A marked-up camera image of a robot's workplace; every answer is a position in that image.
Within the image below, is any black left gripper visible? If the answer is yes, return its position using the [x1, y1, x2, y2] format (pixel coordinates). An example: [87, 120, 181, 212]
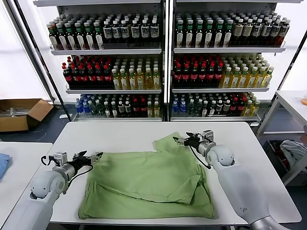
[71, 150, 104, 173]

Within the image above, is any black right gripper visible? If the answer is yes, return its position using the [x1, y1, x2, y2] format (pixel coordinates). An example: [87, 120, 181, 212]
[172, 131, 205, 151]

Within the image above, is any light green polo shirt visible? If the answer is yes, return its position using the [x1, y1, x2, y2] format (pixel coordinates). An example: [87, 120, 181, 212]
[78, 131, 215, 220]

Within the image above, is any cola bottle red cap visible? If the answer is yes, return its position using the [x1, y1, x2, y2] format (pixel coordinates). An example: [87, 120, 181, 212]
[191, 63, 200, 88]
[95, 64, 105, 89]
[174, 62, 183, 88]
[139, 99, 147, 117]
[78, 65, 89, 89]
[70, 64, 82, 89]
[199, 63, 209, 88]
[131, 99, 140, 117]
[182, 63, 192, 88]
[86, 64, 97, 89]
[230, 98, 238, 116]
[207, 62, 216, 88]
[237, 98, 246, 116]
[103, 64, 113, 89]
[62, 62, 74, 89]
[215, 62, 224, 87]

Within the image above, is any brown cardboard box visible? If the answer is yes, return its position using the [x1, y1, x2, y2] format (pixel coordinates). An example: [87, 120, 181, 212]
[0, 98, 54, 132]

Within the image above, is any grey metal parts bundle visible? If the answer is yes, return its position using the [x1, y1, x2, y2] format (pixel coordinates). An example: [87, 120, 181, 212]
[0, 107, 31, 118]

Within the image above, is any blue folded cloth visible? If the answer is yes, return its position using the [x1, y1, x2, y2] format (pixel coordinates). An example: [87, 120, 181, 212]
[0, 153, 12, 180]

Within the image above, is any grey metal shelf rack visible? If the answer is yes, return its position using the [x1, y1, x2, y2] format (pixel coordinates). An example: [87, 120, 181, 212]
[33, 0, 165, 122]
[167, 0, 304, 124]

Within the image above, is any thin black slanted pole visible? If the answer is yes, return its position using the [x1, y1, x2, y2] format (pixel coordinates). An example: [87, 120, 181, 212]
[11, 0, 73, 122]
[271, 29, 307, 120]

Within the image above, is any red crumpled cloth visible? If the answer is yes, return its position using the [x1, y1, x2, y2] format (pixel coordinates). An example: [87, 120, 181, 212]
[273, 142, 290, 168]

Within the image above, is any dark tea bottle green cap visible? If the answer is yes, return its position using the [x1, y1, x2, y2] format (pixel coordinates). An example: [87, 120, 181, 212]
[56, 22, 68, 50]
[93, 21, 105, 50]
[176, 20, 185, 48]
[214, 20, 224, 48]
[74, 22, 86, 50]
[195, 20, 204, 48]
[204, 20, 214, 48]
[185, 20, 195, 48]
[223, 20, 234, 48]
[47, 22, 59, 50]
[65, 22, 77, 50]
[83, 21, 95, 50]

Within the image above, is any pale grey crumpled cloth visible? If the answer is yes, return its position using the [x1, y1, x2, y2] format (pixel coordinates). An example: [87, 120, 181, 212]
[280, 139, 307, 173]

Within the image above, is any dark drink bottle blue label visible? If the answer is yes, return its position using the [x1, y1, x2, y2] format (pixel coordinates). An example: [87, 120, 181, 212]
[130, 20, 140, 45]
[140, 19, 150, 45]
[149, 19, 159, 45]
[119, 20, 130, 45]
[111, 20, 121, 45]
[103, 20, 113, 45]

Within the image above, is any dark drink bottle beige label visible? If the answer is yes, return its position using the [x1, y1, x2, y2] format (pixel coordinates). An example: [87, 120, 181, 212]
[260, 19, 273, 46]
[270, 20, 282, 46]
[278, 20, 291, 47]
[232, 19, 244, 46]
[251, 19, 263, 46]
[242, 19, 254, 46]

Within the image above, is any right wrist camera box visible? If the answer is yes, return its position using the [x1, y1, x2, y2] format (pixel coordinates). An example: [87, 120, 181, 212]
[202, 129, 214, 144]

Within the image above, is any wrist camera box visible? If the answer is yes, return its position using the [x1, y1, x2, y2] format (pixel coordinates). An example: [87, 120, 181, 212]
[52, 151, 68, 166]
[202, 129, 214, 144]

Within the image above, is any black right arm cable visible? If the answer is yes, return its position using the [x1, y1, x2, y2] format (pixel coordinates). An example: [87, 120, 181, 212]
[190, 146, 213, 170]

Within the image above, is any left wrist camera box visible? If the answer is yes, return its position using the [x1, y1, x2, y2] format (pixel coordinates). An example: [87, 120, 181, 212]
[52, 151, 68, 166]

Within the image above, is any grey slanted frame post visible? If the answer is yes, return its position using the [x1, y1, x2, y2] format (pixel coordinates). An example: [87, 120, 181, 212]
[3, 0, 58, 104]

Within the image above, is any white metal frame table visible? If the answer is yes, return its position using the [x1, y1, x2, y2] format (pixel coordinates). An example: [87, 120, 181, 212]
[255, 90, 307, 187]

